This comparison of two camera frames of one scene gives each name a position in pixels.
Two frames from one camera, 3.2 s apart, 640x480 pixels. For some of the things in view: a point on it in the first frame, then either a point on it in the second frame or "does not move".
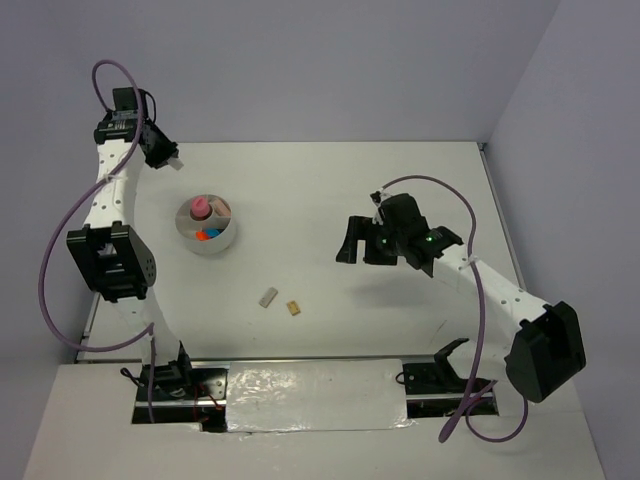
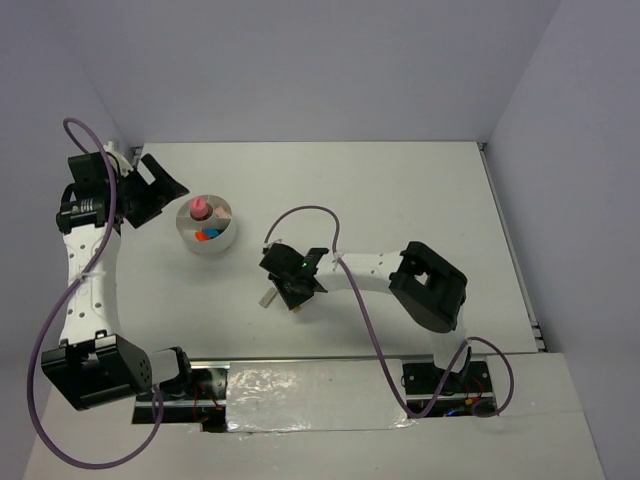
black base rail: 168,393 does not move
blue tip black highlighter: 212,232 does not move
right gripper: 363,228 → 291,304
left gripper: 167,150 → 159,194
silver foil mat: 316,395 does not move
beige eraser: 268,297 does not move
